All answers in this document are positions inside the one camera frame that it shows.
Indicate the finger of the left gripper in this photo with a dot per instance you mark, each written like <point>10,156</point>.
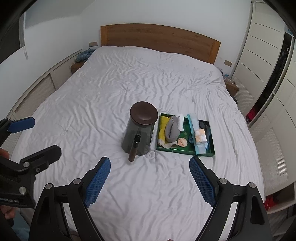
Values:
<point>37,162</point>
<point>14,126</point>

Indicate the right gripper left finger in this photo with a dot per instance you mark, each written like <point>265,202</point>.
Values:
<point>49,220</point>

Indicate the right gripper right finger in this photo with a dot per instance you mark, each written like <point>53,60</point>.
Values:
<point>250,220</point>

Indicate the tissue pack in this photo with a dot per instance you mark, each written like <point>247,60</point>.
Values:
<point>200,136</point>

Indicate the round beige powder puff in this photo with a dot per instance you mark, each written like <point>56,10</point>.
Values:
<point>182,142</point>

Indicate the grey eye mask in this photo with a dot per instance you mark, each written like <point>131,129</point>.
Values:
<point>172,132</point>

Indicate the person left hand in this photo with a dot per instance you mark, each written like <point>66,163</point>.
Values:
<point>9,212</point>

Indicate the white radiator cover cabinet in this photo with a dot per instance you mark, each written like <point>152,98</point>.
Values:
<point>42,88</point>

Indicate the left wooden nightstand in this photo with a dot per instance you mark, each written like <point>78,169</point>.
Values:
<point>76,66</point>

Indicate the wooden nightstand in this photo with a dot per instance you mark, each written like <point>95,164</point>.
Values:
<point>76,66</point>
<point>231,88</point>

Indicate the dark glass jar with lid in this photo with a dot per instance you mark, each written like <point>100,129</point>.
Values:
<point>138,133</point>

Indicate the blue cloth on nightstand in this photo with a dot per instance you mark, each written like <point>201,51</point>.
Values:
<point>83,56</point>

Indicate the teal blue cloth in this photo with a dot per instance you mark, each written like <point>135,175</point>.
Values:
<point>203,125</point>

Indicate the green tray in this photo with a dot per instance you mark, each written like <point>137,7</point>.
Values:
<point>189,149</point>

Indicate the white bed sheet mattress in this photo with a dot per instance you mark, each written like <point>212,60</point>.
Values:
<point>155,197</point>

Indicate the white rolled towel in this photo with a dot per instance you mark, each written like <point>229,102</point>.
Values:
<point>180,122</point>

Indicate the yellow cloth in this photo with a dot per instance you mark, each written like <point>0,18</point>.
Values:
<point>163,123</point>

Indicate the right wooden nightstand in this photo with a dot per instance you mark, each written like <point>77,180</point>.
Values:
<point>231,88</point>

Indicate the white wardrobe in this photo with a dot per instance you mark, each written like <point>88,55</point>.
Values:
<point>265,77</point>

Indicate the wooden headboard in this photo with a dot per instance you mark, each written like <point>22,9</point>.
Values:
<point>161,38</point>

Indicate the left wall switch plate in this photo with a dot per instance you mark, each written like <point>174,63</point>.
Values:
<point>93,44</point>

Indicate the wall switch plate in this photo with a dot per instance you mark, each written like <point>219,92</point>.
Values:
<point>93,44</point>
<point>227,63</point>

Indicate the right wall switch plate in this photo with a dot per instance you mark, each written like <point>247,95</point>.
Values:
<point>227,63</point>

